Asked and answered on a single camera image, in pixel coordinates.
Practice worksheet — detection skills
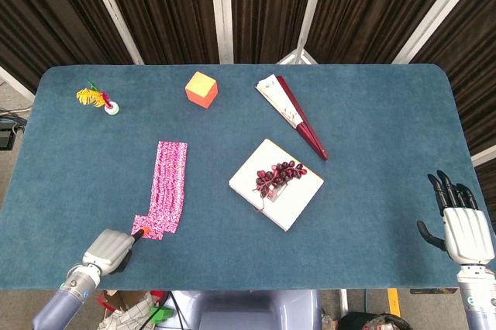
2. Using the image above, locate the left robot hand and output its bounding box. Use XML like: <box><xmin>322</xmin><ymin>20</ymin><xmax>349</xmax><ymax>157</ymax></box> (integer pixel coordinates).
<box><xmin>81</xmin><ymin>228</ymin><xmax>150</xmax><ymax>276</ymax></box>

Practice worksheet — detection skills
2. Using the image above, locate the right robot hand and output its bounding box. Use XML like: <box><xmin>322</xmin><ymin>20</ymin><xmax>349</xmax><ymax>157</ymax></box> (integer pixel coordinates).
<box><xmin>416</xmin><ymin>169</ymin><xmax>496</xmax><ymax>267</ymax></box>

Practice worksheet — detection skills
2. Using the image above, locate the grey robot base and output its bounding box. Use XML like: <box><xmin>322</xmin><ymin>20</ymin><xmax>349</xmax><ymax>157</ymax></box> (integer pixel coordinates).
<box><xmin>166</xmin><ymin>290</ymin><xmax>323</xmax><ymax>330</ymax></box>

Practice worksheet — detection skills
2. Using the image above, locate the white checked bag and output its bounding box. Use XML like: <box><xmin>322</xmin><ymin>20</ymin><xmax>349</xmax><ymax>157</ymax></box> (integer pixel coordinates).
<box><xmin>101</xmin><ymin>297</ymin><xmax>157</xmax><ymax>330</ymax></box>

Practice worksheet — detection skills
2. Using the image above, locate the green plastic object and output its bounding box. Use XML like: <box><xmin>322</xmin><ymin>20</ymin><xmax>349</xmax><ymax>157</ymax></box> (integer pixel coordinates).
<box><xmin>150</xmin><ymin>305</ymin><xmax>174</xmax><ymax>324</ymax></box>

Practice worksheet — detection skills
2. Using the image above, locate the pink patterned cloth strip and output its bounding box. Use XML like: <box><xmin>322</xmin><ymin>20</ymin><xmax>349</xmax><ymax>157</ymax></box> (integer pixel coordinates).
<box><xmin>149</xmin><ymin>140</ymin><xmax>188</xmax><ymax>235</ymax></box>

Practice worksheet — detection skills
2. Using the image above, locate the blue table cloth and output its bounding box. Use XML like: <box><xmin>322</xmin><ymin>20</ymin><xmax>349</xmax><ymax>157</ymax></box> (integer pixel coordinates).
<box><xmin>0</xmin><ymin>64</ymin><xmax>496</xmax><ymax>291</ymax></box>

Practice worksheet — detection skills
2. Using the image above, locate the yellow feather shuttlecock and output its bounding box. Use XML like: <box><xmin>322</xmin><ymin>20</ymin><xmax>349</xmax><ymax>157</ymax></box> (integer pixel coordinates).
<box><xmin>75</xmin><ymin>77</ymin><xmax>120</xmax><ymax>116</ymax></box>

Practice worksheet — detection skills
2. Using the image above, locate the white square box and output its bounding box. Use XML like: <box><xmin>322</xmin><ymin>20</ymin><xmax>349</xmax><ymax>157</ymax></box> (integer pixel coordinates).
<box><xmin>228</xmin><ymin>138</ymin><xmax>325</xmax><ymax>232</ymax></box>

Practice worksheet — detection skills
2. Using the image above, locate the bunch of red grapes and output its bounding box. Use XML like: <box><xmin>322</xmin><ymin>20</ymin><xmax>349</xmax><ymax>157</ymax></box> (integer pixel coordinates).
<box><xmin>252</xmin><ymin>160</ymin><xmax>309</xmax><ymax>213</ymax></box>

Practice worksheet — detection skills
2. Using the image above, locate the orange foam cube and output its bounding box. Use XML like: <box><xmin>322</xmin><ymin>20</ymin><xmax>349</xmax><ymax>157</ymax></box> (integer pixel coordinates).
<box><xmin>184</xmin><ymin>70</ymin><xmax>219</xmax><ymax>110</ymax></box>

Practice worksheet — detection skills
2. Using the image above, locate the folded red paper fan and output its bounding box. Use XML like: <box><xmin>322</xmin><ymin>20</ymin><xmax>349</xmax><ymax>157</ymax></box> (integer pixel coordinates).
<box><xmin>255</xmin><ymin>74</ymin><xmax>330</xmax><ymax>162</ymax></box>

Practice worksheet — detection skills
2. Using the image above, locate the brown pleated curtain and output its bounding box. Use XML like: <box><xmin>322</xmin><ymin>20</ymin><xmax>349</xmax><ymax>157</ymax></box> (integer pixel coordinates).
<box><xmin>0</xmin><ymin>0</ymin><xmax>496</xmax><ymax>160</ymax></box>

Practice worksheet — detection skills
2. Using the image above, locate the black box with cables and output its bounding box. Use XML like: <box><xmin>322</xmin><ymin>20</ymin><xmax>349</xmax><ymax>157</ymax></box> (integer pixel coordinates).
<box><xmin>0</xmin><ymin>107</ymin><xmax>31</xmax><ymax>150</ymax></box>

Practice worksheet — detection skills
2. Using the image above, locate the white frame post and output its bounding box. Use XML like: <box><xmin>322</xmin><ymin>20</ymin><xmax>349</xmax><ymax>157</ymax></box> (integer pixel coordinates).
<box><xmin>391</xmin><ymin>0</ymin><xmax>478</xmax><ymax>64</ymax></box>
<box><xmin>208</xmin><ymin>0</ymin><xmax>235</xmax><ymax>64</ymax></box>
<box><xmin>81</xmin><ymin>0</ymin><xmax>145</xmax><ymax>66</ymax></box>
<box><xmin>277</xmin><ymin>0</ymin><xmax>330</xmax><ymax>66</ymax></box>

